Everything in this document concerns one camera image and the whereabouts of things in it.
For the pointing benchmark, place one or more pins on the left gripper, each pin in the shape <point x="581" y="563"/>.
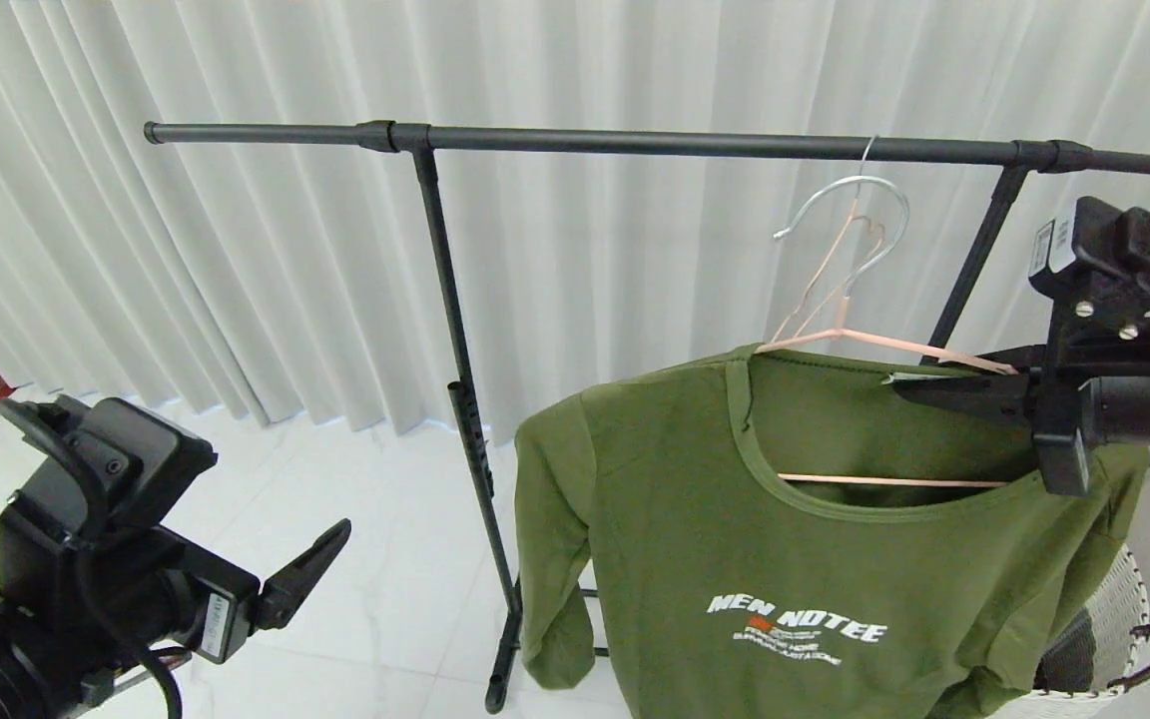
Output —
<point x="156" y="609"/>

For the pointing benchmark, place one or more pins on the pink clothes hanger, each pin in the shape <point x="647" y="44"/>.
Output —
<point x="894" y="343"/>
<point x="868" y="155"/>

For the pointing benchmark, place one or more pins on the green printed shirt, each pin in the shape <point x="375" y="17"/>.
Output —
<point x="735" y="559"/>

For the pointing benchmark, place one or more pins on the white laundry basket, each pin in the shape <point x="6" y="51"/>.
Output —
<point x="1114" y="609"/>

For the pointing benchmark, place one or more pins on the black clothes rack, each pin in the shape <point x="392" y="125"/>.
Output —
<point x="635" y="141"/>

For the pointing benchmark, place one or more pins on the white curtain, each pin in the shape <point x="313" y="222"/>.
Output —
<point x="236" y="250"/>

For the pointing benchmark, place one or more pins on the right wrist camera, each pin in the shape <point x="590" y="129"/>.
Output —
<point x="1104" y="250"/>

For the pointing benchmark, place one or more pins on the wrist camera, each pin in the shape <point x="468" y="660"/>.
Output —
<point x="1104" y="250"/>
<point x="136" y="459"/>

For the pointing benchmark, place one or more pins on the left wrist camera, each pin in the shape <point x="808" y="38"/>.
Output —
<point x="136" y="459"/>

